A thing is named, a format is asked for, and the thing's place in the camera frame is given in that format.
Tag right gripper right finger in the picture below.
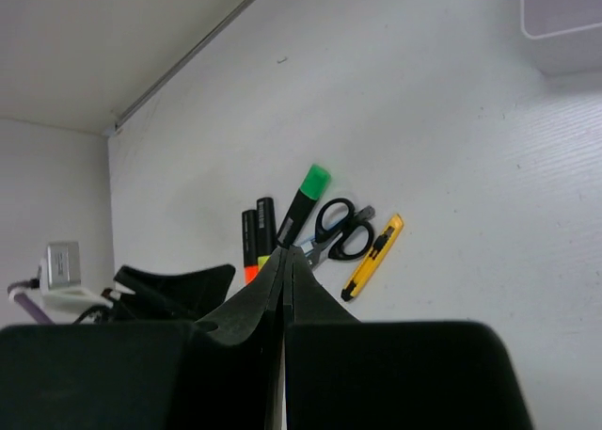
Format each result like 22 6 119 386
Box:
283 248 532 429

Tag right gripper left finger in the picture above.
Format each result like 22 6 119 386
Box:
1 249 287 429

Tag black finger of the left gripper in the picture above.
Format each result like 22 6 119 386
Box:
112 264 235 321

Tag orange highlighter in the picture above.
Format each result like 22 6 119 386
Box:
242 209 259 284

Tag yellow highlighter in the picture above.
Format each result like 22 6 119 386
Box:
257 197 276 269

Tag yellow utility knife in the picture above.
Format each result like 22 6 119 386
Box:
341 214 404 302

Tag green highlighter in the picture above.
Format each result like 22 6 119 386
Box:
277 164 331 248

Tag white divided container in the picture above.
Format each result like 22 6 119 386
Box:
520 0 601 75

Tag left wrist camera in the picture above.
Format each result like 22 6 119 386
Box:
40 242 112 314

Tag black handled scissors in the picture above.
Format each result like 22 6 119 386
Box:
299 198 375 270

